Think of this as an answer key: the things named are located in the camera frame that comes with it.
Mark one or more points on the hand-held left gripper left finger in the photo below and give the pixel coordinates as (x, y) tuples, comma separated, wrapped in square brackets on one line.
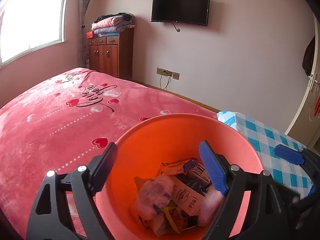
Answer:
[(103, 170)]

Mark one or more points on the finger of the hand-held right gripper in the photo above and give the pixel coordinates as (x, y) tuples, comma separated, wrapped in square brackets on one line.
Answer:
[(305, 210), (287, 153)]

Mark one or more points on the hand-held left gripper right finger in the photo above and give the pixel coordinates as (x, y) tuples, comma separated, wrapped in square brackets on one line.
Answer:
[(215, 170)]

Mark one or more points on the white and blue milk carton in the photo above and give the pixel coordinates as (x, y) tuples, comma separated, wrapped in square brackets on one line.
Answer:
[(190, 197)]

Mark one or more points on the orange plastic bucket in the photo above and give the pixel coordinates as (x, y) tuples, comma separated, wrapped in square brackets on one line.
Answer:
[(155, 150)]

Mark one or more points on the blue checkered tablecloth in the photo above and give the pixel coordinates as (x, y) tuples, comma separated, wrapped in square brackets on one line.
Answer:
[(262, 135)]

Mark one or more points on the white door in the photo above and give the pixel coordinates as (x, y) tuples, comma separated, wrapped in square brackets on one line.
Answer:
[(307, 110)]

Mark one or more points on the red knot decoration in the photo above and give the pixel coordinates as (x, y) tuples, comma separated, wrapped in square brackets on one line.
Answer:
[(316, 107)]

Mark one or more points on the pink heart print blanket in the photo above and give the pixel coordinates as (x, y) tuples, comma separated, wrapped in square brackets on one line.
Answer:
[(50, 130)]

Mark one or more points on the dark hanging bag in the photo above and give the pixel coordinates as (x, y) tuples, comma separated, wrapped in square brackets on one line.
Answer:
[(308, 57)]

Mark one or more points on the brown wooden cabinet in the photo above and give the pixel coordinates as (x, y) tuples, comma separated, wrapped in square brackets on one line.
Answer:
[(110, 55)]

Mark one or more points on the small red box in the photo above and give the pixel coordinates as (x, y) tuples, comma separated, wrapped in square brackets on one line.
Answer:
[(90, 34)]

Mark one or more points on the stack of folded blankets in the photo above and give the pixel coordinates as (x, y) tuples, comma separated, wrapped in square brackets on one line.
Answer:
[(110, 23)]

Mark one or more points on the grey checked curtain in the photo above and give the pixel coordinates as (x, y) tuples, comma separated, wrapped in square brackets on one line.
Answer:
[(83, 10)]

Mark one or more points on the bright window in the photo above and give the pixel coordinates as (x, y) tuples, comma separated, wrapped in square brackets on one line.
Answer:
[(30, 17)]

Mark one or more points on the wooden bed frame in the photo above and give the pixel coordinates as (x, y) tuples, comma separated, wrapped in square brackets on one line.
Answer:
[(190, 101)]

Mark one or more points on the beige wall socket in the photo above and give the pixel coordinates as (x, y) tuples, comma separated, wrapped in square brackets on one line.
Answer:
[(176, 75), (168, 73), (160, 70)]

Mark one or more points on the black wall television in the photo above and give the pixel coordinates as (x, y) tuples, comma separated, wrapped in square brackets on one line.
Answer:
[(180, 8)]

